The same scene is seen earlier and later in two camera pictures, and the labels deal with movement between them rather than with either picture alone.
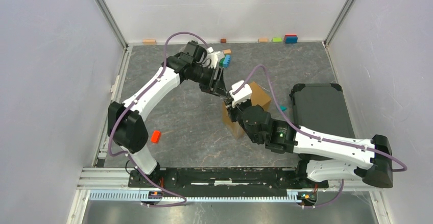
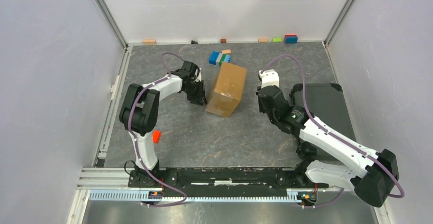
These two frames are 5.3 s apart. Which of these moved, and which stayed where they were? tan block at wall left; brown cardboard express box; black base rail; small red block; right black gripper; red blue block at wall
Moved: right black gripper; brown cardboard express box
Stayed: small red block; red blue block at wall; tan block at wall left; black base rail
